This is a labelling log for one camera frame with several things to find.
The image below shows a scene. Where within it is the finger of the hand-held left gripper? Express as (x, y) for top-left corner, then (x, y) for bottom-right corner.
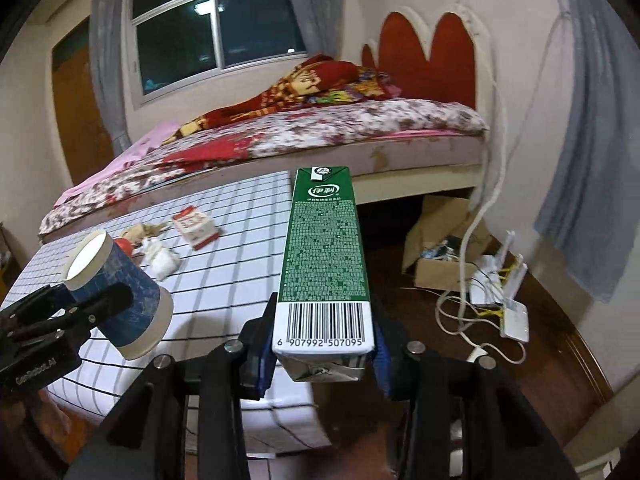
(55, 282), (135, 333)
(0, 284), (76, 330)

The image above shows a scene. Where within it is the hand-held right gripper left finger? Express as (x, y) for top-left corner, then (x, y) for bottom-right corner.
(65, 291), (278, 480)

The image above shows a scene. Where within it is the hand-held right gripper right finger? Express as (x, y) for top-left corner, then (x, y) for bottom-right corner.
(367, 300), (581, 480)

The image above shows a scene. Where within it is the blue patterned paper cup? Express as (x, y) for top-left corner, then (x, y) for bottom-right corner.
(62, 229), (174, 361)

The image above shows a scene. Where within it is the white tissue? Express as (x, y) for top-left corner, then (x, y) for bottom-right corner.
(141, 237), (181, 281)

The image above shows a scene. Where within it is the red and white small box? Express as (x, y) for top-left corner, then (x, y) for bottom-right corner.
(172, 206), (221, 251)

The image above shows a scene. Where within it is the green milk carton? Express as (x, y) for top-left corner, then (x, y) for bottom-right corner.
(272, 166), (376, 383)

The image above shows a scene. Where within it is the brown crumpled paper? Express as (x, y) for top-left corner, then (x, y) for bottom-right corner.
(122, 222), (170, 243)

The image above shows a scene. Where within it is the white checked tablecloth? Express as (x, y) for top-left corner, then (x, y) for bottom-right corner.
(0, 170), (331, 458)

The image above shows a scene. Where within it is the cardboard box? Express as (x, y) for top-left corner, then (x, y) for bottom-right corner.
(402, 195), (493, 293)

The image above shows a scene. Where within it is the white modem box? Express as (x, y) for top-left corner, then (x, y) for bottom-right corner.
(470, 255), (501, 306)

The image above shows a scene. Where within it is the white router with antennas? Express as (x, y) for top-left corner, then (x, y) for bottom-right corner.
(497, 230), (531, 343)

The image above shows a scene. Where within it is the pink cloth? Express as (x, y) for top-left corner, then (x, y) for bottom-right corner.
(54, 120), (181, 207)

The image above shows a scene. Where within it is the brown wooden door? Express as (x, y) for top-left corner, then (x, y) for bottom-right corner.
(50, 15), (116, 188)

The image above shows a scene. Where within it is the pinkish grey mattress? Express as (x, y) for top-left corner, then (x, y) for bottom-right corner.
(39, 130), (488, 238)

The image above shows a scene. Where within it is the floral bedsheet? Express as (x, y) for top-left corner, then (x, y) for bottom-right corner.
(40, 97), (490, 233)

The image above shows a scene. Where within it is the red patterned blanket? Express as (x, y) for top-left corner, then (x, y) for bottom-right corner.
(162, 54), (401, 147)

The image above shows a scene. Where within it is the large sliding window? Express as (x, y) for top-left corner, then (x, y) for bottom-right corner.
(125, 0), (313, 108)

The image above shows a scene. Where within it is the white bed with red headboard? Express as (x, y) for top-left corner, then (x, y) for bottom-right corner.
(37, 7), (493, 246)

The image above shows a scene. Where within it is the grey tied curtain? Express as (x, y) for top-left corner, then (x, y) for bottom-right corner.
(532, 0), (640, 303)

